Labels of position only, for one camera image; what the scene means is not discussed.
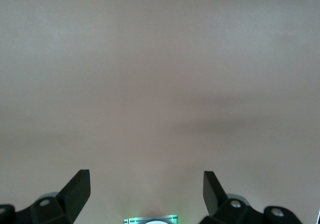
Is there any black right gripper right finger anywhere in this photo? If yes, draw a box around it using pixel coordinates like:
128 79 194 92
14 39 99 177
199 170 305 224

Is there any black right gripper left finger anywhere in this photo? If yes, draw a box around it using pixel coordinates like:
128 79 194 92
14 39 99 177
0 169 91 224

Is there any brown table cover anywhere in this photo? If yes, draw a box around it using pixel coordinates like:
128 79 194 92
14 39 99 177
0 0 320 224

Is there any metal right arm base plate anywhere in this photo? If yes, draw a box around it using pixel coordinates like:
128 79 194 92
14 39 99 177
123 214 179 224

